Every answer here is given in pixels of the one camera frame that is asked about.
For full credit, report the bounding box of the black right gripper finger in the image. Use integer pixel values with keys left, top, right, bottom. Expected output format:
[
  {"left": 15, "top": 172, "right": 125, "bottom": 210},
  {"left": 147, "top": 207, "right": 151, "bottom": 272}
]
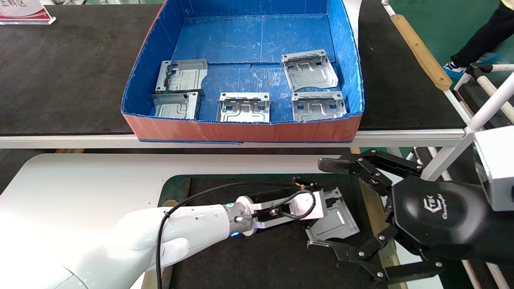
[
  {"left": 306, "top": 225, "right": 445, "bottom": 286},
  {"left": 317, "top": 149, "right": 424, "bottom": 197}
]

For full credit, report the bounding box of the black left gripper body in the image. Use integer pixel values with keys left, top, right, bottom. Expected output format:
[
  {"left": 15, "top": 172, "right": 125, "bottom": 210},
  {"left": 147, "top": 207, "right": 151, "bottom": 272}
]
[{"left": 247, "top": 187, "right": 302, "bottom": 206}]

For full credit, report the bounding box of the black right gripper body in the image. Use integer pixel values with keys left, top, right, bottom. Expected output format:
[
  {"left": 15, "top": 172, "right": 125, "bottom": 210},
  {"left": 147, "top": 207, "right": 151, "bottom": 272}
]
[{"left": 385, "top": 175, "right": 514, "bottom": 267}]

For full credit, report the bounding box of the silver stamped metal bracket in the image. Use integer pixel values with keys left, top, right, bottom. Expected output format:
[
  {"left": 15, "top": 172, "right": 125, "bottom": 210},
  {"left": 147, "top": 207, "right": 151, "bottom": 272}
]
[
  {"left": 155, "top": 59, "right": 209, "bottom": 96},
  {"left": 281, "top": 49, "right": 339, "bottom": 92},
  {"left": 217, "top": 92, "right": 271, "bottom": 123},
  {"left": 151, "top": 92, "right": 200, "bottom": 120},
  {"left": 291, "top": 91, "right": 347, "bottom": 122},
  {"left": 305, "top": 187, "right": 361, "bottom": 242}
]

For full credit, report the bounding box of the blue cardboard tray box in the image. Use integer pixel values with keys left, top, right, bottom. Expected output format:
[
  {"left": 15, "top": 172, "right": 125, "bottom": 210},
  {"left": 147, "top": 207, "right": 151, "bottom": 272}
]
[{"left": 121, "top": 0, "right": 365, "bottom": 143}]

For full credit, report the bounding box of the black work mat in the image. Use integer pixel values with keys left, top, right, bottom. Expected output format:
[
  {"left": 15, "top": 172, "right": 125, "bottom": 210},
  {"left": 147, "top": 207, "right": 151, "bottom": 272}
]
[{"left": 171, "top": 175, "right": 388, "bottom": 289}]

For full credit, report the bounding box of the dark green base mat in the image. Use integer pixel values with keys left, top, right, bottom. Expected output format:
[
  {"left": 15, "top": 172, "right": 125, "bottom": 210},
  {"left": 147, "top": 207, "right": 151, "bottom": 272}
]
[{"left": 157, "top": 175, "right": 191, "bottom": 209}]

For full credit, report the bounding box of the black rack shelf mat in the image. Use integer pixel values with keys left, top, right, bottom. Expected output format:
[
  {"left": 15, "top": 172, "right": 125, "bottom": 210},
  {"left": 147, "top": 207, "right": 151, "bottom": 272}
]
[{"left": 458, "top": 76, "right": 514, "bottom": 129}]

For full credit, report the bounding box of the long wooden strip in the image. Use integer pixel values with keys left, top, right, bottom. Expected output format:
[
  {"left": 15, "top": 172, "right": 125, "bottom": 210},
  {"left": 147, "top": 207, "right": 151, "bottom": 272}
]
[{"left": 390, "top": 14, "right": 453, "bottom": 92}]

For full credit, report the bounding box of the person with black trousers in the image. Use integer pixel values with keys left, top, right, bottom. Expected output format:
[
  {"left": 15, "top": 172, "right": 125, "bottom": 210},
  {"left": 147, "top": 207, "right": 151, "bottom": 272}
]
[{"left": 443, "top": 0, "right": 514, "bottom": 79}]

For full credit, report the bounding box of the large black bench mat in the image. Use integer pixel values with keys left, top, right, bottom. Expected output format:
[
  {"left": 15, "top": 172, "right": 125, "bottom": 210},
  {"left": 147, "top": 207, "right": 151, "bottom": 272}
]
[{"left": 0, "top": 0, "right": 467, "bottom": 136}]

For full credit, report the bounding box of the red white sign board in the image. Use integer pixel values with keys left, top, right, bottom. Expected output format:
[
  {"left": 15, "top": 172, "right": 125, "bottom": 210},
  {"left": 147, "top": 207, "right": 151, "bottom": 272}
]
[{"left": 0, "top": 0, "right": 57, "bottom": 25}]

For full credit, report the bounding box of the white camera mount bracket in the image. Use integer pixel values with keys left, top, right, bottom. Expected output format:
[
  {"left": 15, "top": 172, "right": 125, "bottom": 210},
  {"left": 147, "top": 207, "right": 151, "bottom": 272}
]
[{"left": 241, "top": 201, "right": 298, "bottom": 227}]

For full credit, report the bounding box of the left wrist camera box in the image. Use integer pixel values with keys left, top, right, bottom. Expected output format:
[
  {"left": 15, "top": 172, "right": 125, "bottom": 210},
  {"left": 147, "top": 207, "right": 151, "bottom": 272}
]
[{"left": 286, "top": 190, "right": 326, "bottom": 221}]

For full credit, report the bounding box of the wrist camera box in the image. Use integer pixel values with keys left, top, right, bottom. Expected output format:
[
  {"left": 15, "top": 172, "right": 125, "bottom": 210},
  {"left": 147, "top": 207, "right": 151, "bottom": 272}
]
[
  {"left": 286, "top": 190, "right": 326, "bottom": 221},
  {"left": 473, "top": 126, "right": 514, "bottom": 212}
]

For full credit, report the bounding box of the white tube rack frame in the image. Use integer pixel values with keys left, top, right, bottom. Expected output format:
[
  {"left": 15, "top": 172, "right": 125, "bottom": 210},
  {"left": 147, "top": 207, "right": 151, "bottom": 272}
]
[{"left": 420, "top": 62, "right": 514, "bottom": 289}]

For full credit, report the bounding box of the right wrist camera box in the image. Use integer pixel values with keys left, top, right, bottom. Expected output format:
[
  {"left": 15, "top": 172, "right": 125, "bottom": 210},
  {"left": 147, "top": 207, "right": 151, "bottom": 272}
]
[{"left": 473, "top": 126, "right": 514, "bottom": 212}]

